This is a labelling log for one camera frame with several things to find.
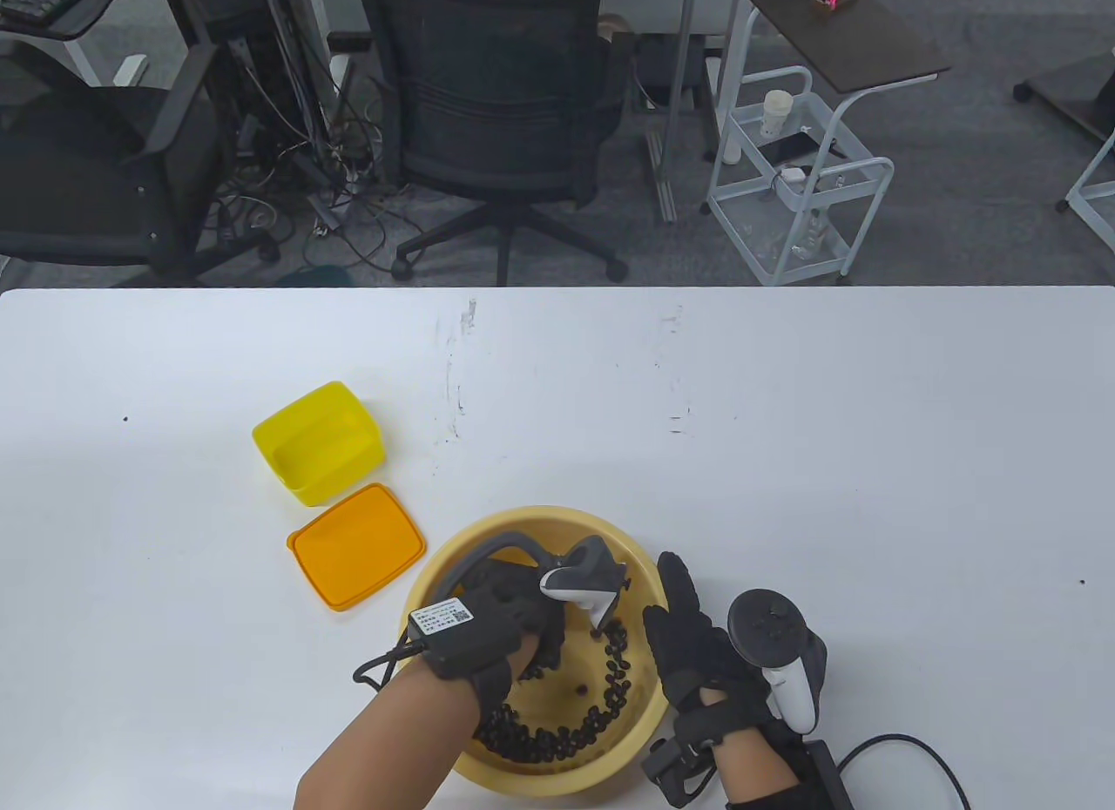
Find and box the person's left hand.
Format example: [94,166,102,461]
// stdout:
[466,559,569,685]

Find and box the person's right hand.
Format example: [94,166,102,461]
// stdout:
[642,551,776,746]

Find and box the orange container lid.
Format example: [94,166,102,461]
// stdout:
[287,483,428,613]

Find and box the pile of dark coffee beans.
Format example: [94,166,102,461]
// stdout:
[475,618,632,763]

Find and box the yellow plastic basin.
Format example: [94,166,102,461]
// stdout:
[402,506,673,798]

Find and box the yellow plastic container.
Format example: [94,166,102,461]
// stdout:
[252,381,386,508]

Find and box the person's right forearm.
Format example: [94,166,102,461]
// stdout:
[704,686,802,810]

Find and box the person's left forearm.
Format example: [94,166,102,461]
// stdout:
[294,640,524,810]

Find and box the grey right hand controller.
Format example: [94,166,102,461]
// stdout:
[727,588,827,732]

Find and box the grey hand controller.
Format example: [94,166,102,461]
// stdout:
[449,531,630,637]
[727,588,827,732]

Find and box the grey left hand controller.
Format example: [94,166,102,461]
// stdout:
[449,531,630,637]

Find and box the black mesh office chair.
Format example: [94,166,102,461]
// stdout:
[353,0,630,287]

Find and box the black phone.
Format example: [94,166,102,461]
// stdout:
[756,131,846,165]

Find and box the black floor box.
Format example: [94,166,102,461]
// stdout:
[640,37,708,110]

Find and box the black computer tower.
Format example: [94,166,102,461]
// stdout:
[187,26,306,149]

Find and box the aluminium profile stand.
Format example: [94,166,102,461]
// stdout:
[645,0,711,226]

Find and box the black armrest office chair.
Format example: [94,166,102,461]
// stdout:
[0,39,281,288]

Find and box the dark top side table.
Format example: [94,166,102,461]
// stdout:
[1013,51,1115,255]
[716,0,952,165]

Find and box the grey desk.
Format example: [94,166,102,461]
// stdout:
[0,0,140,88]

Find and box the black left wrist camera unit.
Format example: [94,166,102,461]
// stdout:
[353,597,532,724]

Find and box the black wrist camera unit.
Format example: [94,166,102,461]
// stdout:
[353,597,532,724]
[642,714,859,810]

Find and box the black right wrist camera unit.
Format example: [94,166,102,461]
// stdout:
[642,714,859,810]

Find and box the black cable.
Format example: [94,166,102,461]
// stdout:
[836,734,970,810]

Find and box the tangle of floor cables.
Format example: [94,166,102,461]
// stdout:
[209,26,419,271]

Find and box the white wire utility cart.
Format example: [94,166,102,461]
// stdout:
[704,65,895,287]

